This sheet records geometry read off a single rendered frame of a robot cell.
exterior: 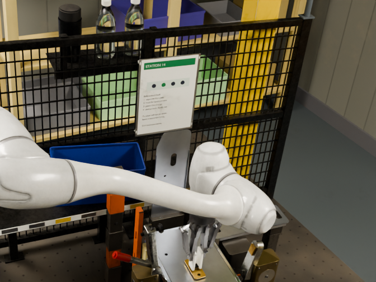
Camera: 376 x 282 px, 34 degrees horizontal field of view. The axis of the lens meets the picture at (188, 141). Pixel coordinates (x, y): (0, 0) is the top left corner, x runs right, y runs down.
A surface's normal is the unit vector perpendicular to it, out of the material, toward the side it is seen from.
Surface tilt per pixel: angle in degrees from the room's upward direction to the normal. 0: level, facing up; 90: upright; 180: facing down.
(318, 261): 0
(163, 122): 90
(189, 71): 90
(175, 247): 0
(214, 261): 0
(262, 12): 90
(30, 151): 24
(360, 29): 90
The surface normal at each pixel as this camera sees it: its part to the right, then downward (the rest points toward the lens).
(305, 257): 0.10, -0.83
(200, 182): -0.71, 0.29
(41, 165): 0.48, -0.72
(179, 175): 0.40, 0.54
